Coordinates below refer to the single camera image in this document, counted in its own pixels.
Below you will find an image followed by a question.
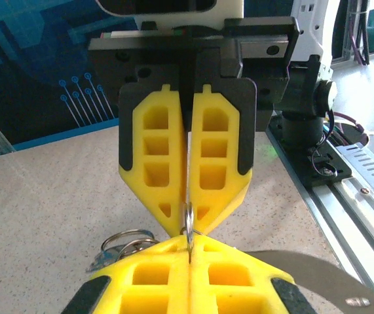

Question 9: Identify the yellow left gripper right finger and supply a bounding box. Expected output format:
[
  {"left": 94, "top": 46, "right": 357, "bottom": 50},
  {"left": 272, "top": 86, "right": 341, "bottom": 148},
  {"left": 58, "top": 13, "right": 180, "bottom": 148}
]
[{"left": 189, "top": 235, "right": 319, "bottom": 314}]

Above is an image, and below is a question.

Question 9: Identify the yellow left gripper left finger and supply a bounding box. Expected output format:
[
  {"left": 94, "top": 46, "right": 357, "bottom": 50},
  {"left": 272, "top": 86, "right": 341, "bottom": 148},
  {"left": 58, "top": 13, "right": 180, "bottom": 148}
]
[{"left": 62, "top": 235, "right": 193, "bottom": 314}]

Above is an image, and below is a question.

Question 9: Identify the silver keyring with chain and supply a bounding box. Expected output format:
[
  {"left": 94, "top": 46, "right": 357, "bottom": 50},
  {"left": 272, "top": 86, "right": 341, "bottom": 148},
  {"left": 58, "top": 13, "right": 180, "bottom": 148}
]
[{"left": 86, "top": 201, "right": 204, "bottom": 274}]

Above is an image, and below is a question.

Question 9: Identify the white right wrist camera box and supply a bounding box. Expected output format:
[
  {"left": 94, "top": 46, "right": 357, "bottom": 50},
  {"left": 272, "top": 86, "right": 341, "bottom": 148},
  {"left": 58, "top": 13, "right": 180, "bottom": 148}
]
[{"left": 95, "top": 0, "right": 245, "bottom": 26}]

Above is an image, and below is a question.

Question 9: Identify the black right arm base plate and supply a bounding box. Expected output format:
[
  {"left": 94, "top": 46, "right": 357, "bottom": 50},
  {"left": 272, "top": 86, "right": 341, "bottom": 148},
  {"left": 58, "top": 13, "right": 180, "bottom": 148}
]
[{"left": 267, "top": 114, "right": 353, "bottom": 189}]

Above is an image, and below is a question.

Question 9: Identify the grey curved metal bracket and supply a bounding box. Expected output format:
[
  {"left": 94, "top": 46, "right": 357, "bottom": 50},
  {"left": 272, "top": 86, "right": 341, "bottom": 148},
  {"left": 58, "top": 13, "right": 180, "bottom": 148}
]
[{"left": 248, "top": 250, "right": 374, "bottom": 314}]

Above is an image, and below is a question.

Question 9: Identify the aluminium mounting rail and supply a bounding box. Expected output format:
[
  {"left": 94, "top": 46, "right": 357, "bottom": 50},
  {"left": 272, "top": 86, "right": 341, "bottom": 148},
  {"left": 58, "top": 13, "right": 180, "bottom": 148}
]
[{"left": 301, "top": 176, "right": 374, "bottom": 297}]

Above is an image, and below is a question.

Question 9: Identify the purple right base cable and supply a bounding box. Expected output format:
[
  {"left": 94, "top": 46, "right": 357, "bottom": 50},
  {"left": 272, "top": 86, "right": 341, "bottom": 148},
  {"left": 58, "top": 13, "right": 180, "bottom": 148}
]
[{"left": 332, "top": 110, "right": 370, "bottom": 145}]

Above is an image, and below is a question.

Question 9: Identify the slotted grey cable duct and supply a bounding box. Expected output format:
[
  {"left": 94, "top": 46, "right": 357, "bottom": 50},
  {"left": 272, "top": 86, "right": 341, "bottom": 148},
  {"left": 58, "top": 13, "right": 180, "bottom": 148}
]
[{"left": 335, "top": 143, "right": 374, "bottom": 210}]

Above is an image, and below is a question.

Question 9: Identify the hanging cable bundle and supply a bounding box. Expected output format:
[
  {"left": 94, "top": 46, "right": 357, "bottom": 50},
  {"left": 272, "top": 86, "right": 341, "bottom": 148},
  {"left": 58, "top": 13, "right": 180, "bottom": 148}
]
[{"left": 348, "top": 0, "right": 371, "bottom": 66}]

